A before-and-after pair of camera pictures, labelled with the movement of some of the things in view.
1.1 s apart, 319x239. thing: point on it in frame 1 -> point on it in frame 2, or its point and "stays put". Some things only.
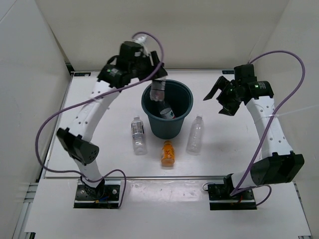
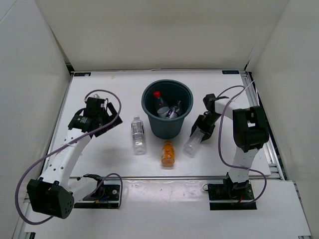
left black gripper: (150, 68) -> (113, 114)
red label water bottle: (167, 113) -> (159, 102)
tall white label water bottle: (137, 133) stays put
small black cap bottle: (157, 91) -> (173, 112)
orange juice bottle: (168, 154) stays put
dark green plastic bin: (166, 117) stays put
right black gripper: (222, 83) -> (198, 123)
